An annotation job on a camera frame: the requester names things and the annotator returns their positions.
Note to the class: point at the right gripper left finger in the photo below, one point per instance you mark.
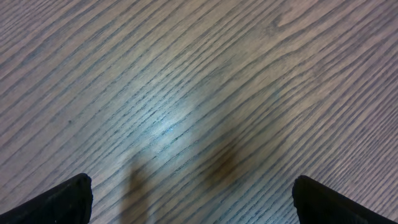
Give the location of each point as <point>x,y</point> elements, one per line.
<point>69,202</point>

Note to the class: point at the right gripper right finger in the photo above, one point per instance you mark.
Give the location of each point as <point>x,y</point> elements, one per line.
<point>317,204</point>

